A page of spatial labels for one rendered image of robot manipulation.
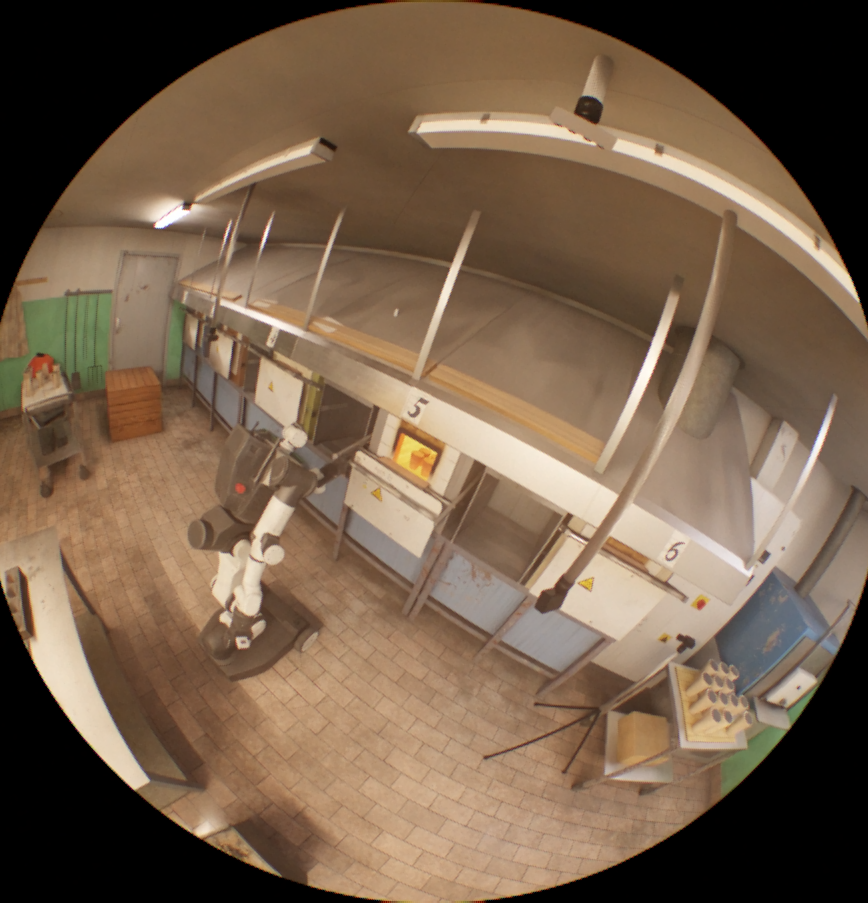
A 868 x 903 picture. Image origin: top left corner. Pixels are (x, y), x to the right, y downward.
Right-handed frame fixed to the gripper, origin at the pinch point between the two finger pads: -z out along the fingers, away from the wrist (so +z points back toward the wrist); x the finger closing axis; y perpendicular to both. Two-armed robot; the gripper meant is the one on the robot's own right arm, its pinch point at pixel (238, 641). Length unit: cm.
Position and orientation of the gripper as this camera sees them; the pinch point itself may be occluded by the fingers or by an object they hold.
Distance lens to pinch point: 145.3
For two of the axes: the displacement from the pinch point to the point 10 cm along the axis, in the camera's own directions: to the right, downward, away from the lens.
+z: 4.0, -9.2, 0.3
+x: 5.3, 2.6, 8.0
